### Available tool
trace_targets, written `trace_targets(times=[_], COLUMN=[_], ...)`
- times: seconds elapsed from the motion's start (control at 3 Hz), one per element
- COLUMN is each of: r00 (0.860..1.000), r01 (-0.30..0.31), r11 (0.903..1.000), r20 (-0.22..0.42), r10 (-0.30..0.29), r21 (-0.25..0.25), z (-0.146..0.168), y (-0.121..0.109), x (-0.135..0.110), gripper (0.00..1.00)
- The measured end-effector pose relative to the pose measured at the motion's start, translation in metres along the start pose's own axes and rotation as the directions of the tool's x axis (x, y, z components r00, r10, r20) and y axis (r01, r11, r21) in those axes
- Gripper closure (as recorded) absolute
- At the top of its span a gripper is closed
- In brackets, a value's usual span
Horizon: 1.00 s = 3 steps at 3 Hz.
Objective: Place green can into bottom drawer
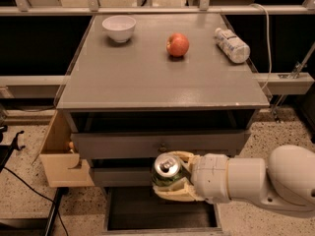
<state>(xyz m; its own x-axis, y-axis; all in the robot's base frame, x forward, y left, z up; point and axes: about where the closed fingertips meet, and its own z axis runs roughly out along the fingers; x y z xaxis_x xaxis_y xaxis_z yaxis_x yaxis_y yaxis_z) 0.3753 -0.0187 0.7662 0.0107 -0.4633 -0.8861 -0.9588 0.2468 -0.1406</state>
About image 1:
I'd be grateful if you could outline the grey middle drawer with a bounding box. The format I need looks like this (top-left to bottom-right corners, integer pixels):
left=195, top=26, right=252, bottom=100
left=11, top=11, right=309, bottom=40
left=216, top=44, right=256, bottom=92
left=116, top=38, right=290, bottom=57
left=90, top=167, right=152, bottom=187

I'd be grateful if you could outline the grey bottom drawer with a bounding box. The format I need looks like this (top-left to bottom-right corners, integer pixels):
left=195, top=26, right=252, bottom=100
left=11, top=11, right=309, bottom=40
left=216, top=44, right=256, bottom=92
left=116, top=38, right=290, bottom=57
left=103, top=187, right=228, bottom=236

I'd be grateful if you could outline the grey drawer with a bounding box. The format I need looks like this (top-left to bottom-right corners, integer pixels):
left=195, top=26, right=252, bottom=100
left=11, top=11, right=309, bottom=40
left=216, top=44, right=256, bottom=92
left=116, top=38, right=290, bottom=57
left=103, top=187, right=228, bottom=236
left=71, top=130, right=250, bottom=159
left=90, top=167, right=152, bottom=187

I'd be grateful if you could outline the white cable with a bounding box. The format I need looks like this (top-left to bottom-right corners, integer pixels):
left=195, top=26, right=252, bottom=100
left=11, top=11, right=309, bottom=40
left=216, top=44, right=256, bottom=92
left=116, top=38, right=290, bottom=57
left=248, top=2, right=274, bottom=91

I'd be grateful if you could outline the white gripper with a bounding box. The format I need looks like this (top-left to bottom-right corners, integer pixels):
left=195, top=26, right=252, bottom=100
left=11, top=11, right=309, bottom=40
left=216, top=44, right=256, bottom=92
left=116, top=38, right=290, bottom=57
left=153, top=150, right=229, bottom=204

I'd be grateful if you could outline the light wooden side drawer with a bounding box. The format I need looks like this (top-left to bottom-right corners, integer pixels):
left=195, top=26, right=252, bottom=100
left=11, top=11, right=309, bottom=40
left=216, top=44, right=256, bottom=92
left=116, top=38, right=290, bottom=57
left=39, top=111, right=94, bottom=187

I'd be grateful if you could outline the black floor cable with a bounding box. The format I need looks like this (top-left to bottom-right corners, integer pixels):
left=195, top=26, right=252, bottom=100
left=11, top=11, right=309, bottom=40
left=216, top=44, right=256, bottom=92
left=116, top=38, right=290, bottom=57
left=3, top=165, right=70, bottom=236

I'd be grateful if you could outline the black stand base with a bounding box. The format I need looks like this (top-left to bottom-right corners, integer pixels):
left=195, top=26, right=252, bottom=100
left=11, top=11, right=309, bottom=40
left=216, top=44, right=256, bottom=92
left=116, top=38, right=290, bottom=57
left=0, top=188, right=69, bottom=236

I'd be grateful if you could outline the crushed green soda can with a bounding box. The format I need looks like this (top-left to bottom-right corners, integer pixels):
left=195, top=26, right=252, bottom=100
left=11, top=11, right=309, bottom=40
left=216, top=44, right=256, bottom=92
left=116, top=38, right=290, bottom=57
left=152, top=153, right=182, bottom=187

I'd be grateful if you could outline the red apple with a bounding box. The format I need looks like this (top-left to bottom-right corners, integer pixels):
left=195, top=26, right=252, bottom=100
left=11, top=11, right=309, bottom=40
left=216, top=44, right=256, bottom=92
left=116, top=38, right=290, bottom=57
left=166, top=32, right=189, bottom=57

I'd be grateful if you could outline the grey drawer cabinet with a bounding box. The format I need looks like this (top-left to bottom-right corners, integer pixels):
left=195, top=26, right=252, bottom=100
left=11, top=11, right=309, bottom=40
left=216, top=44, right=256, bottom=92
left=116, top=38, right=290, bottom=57
left=55, top=13, right=271, bottom=236

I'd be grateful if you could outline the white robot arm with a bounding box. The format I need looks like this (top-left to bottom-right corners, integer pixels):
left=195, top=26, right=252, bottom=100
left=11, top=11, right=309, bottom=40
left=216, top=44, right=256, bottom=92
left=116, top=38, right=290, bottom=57
left=152, top=145, right=315, bottom=218

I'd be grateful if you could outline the grey top drawer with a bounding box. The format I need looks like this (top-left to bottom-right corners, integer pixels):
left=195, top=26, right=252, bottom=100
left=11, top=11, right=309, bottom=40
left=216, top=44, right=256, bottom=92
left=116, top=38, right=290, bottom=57
left=71, top=130, right=250, bottom=159

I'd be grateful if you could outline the white ceramic bowl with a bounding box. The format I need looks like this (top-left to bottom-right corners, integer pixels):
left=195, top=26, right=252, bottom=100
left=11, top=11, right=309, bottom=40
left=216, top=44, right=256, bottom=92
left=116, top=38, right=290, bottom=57
left=102, top=15, right=136, bottom=42

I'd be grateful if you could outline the clear plastic water bottle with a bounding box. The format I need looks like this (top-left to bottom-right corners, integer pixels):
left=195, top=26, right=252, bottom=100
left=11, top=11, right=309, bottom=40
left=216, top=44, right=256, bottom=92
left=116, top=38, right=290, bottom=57
left=215, top=28, right=250, bottom=64

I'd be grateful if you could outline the black clamp device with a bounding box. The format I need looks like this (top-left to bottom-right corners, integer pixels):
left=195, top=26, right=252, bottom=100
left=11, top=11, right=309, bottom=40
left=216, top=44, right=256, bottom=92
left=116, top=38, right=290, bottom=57
left=0, top=131, right=26, bottom=172

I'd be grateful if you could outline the metal railing frame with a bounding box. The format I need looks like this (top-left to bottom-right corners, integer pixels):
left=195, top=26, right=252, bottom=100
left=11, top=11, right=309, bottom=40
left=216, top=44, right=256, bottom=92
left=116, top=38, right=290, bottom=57
left=0, top=0, right=315, bottom=17

